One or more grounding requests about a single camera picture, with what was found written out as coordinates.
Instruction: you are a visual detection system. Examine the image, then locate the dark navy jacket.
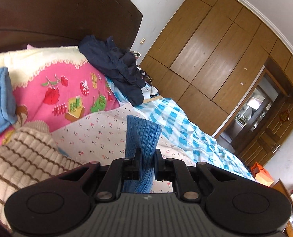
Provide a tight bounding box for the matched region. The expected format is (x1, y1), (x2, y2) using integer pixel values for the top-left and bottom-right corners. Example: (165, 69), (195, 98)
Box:
(78, 36), (146, 105)

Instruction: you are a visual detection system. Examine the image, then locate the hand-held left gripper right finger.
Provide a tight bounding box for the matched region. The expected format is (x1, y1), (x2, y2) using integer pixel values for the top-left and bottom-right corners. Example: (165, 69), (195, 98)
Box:
(154, 149), (238, 201)

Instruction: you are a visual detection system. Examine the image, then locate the blue white checked quilt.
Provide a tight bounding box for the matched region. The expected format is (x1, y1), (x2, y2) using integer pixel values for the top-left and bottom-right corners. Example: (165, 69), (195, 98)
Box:
(105, 76), (257, 181)

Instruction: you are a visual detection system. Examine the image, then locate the cream brown striped sweater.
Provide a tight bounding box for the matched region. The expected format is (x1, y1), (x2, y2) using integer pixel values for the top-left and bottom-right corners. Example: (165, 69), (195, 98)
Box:
(0, 120), (88, 229)

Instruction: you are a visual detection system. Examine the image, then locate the orange paper bag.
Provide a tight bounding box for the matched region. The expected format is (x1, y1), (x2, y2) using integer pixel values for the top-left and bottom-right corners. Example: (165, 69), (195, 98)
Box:
(250, 162), (275, 187)

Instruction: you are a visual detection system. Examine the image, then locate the blue striped knit sweater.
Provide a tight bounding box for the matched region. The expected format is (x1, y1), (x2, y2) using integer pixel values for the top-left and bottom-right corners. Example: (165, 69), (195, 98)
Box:
(123, 115), (162, 194)

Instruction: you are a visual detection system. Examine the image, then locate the wooden wardrobe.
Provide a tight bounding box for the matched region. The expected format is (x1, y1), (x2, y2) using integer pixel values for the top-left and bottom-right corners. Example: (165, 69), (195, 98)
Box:
(139, 0), (293, 139)

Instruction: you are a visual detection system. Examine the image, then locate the dark wooden headboard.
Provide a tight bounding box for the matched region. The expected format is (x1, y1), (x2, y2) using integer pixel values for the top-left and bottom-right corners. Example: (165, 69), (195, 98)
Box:
(0, 0), (143, 55)

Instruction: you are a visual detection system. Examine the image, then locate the black white patterned cloth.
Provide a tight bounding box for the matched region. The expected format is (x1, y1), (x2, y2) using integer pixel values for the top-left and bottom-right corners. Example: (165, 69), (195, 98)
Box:
(136, 67), (160, 100)

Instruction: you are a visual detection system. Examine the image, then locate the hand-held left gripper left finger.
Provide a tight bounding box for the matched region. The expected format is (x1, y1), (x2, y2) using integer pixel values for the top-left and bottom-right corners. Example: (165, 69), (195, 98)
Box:
(59, 148), (141, 201)

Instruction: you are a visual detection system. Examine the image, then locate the pink cartoon blanket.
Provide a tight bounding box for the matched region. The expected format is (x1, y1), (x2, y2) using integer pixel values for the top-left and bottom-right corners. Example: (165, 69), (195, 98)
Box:
(0, 45), (120, 153)

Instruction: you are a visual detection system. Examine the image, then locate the brown wooden door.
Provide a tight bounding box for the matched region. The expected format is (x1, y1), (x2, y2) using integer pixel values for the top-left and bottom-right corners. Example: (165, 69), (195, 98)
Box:
(237, 96), (293, 169)

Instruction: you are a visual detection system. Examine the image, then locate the wooden side cabinet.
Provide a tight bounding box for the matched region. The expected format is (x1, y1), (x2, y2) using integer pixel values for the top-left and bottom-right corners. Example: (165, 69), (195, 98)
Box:
(272, 179), (293, 237)

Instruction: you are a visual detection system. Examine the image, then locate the cherry print bed sheet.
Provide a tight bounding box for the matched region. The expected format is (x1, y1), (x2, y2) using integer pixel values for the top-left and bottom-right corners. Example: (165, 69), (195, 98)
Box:
(50, 102), (197, 193)

